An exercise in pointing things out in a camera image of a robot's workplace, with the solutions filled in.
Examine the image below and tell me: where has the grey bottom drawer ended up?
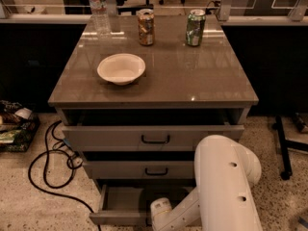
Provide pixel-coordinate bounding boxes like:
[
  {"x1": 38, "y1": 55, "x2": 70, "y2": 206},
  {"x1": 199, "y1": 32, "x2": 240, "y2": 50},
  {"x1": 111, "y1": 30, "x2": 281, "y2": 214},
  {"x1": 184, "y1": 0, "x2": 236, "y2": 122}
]
[{"x1": 90, "y1": 185, "x2": 193, "y2": 226}]

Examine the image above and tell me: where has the grey drawer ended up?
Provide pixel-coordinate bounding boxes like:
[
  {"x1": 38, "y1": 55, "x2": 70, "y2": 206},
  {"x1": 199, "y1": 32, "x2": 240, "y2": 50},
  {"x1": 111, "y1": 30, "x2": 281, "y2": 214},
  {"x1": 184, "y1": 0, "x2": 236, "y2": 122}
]
[
  {"x1": 83, "y1": 161, "x2": 194, "y2": 179},
  {"x1": 90, "y1": 185, "x2": 193, "y2": 226},
  {"x1": 63, "y1": 125, "x2": 244, "y2": 151}
]

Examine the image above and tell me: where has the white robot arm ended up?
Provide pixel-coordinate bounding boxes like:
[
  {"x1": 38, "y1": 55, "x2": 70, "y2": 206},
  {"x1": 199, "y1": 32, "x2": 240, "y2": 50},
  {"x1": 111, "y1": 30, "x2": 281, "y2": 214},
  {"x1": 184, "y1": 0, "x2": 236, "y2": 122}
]
[{"x1": 150, "y1": 135, "x2": 263, "y2": 231}]

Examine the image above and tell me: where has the grey drawer cabinet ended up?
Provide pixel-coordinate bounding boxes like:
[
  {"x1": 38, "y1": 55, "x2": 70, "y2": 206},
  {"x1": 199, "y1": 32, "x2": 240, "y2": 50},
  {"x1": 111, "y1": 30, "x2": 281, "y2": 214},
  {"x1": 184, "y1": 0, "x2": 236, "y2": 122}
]
[{"x1": 47, "y1": 13, "x2": 259, "y2": 191}]

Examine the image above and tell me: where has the grey top drawer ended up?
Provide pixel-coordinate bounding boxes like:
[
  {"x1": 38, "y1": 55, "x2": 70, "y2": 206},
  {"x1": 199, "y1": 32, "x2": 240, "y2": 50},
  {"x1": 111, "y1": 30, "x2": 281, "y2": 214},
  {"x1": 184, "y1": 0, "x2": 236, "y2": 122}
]
[{"x1": 63, "y1": 125, "x2": 244, "y2": 151}]

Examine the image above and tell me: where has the grey middle drawer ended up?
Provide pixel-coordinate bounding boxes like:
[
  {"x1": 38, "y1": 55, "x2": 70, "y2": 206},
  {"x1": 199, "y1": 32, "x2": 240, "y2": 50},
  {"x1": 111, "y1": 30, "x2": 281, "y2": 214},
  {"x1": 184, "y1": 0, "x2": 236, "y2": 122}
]
[{"x1": 83, "y1": 161, "x2": 194, "y2": 179}]

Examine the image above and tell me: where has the white paper bowl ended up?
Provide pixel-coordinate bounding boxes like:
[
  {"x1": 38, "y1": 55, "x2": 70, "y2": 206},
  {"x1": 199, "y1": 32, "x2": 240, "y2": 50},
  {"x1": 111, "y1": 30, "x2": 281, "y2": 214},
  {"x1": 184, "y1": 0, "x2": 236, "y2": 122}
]
[{"x1": 97, "y1": 53, "x2": 145, "y2": 86}]

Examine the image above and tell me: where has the orange soda can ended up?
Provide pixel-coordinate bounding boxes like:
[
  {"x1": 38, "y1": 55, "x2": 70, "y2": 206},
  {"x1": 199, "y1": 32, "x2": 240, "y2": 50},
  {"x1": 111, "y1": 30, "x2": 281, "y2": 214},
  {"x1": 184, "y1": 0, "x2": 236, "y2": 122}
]
[{"x1": 138, "y1": 9, "x2": 155, "y2": 46}]

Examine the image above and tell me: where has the green soda can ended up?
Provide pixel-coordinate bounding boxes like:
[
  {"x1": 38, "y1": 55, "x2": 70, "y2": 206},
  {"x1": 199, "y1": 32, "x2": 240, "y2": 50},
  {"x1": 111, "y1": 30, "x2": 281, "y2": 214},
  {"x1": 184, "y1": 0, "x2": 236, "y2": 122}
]
[{"x1": 186, "y1": 9, "x2": 205, "y2": 46}]

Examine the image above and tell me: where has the clear plastic water bottle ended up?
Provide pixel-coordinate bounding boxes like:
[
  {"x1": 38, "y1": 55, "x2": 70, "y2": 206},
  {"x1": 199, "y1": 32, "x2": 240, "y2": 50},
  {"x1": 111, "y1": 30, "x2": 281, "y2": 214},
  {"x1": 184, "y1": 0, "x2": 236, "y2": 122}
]
[{"x1": 89, "y1": 0, "x2": 111, "y2": 37}]

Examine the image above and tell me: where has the box of snack bags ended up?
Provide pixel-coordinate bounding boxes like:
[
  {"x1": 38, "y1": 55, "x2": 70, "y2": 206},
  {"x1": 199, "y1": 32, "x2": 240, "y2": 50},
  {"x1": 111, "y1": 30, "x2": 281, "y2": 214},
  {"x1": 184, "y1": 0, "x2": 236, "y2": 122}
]
[{"x1": 0, "y1": 100, "x2": 40, "y2": 152}]

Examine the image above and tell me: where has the black stand leg with caster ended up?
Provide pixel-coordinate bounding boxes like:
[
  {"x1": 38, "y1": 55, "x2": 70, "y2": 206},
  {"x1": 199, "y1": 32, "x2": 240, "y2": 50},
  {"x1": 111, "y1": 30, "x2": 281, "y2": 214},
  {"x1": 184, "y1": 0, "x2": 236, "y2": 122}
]
[{"x1": 272, "y1": 115, "x2": 308, "y2": 180}]

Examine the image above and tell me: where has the black floor cable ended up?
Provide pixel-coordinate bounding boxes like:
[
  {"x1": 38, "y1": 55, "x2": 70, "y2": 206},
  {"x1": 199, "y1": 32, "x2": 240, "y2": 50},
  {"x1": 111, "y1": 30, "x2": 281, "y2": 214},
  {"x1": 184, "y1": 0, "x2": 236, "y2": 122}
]
[{"x1": 27, "y1": 119, "x2": 103, "y2": 231}]

